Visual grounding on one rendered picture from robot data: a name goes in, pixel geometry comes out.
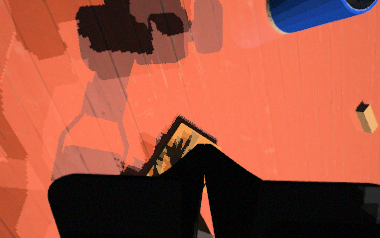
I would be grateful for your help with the wooden toy catapult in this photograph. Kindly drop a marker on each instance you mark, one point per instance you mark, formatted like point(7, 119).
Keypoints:
point(180, 141)

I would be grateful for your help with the blue mug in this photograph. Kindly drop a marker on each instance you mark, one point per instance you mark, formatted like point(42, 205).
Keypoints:
point(290, 16)

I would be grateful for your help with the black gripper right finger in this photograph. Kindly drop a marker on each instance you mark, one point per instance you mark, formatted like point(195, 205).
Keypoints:
point(243, 205)

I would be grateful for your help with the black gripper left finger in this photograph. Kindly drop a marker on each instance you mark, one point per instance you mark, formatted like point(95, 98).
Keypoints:
point(167, 206)

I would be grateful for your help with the tan rectangular block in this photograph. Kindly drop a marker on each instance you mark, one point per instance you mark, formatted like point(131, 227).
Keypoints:
point(367, 118)

